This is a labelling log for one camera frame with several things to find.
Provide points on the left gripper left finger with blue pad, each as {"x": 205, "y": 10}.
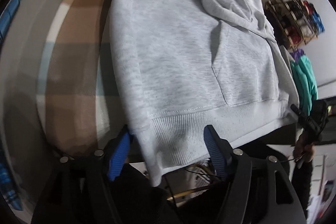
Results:
{"x": 100, "y": 188}

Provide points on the right human hand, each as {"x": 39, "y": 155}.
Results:
{"x": 303, "y": 150}

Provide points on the teal garment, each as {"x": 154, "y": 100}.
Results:
{"x": 305, "y": 83}

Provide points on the light grey hoodie sweatshirt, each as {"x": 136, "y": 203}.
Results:
{"x": 181, "y": 65}

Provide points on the wooden shoe rack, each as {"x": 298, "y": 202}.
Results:
{"x": 295, "y": 22}

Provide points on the purple bag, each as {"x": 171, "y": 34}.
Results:
{"x": 297, "y": 54}

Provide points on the plaid blue brown bedsheet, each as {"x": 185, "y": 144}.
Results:
{"x": 77, "y": 99}

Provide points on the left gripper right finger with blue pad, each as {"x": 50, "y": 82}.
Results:
{"x": 250, "y": 190}

